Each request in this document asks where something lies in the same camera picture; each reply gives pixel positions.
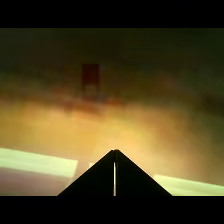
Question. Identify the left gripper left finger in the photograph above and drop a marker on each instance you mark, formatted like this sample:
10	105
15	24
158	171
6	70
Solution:
96	181

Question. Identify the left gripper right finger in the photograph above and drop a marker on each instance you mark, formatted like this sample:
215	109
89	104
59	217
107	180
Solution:
135	182

